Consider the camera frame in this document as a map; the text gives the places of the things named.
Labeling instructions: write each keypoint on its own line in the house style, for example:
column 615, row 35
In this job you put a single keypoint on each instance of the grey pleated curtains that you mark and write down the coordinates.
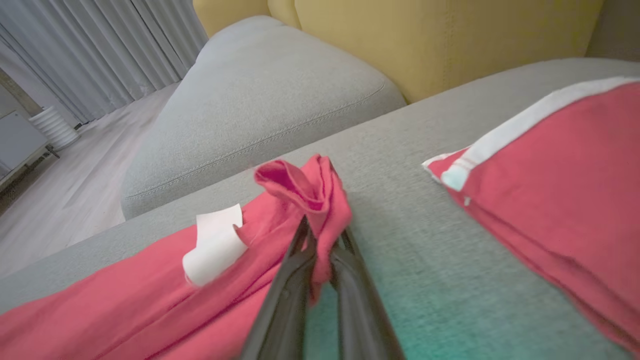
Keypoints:
column 100, row 45

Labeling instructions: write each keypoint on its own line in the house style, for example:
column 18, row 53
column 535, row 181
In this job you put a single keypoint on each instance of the red shorts white trim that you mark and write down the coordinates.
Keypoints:
column 560, row 200

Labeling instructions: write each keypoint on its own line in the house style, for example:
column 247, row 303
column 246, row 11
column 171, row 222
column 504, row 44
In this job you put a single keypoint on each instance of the white ribbed plant pot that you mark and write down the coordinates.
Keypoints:
column 55, row 127

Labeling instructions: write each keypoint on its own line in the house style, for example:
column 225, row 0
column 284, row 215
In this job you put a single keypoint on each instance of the beige green tv cabinet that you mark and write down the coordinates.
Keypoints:
column 17, row 145

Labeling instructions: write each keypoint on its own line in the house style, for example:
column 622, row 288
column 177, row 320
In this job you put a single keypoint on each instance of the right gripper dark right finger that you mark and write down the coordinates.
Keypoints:
column 360, row 315

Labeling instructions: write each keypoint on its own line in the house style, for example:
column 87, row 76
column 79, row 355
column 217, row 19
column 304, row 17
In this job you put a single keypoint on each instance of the large grey sofa seat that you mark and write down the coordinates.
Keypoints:
column 450, row 280

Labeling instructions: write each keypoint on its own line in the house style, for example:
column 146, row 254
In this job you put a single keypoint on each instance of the grey sofa back cushion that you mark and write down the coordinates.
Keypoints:
column 260, row 100

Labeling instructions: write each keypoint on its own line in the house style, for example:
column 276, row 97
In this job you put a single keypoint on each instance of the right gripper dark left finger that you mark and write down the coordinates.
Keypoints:
column 285, row 310

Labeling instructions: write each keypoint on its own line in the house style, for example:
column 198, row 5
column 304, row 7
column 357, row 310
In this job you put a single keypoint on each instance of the red jersey white sleeves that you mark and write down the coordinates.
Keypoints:
column 125, row 310

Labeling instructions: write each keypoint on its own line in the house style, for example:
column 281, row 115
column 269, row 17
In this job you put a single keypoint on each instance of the yellow sofa backrest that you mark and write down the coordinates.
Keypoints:
column 425, row 35

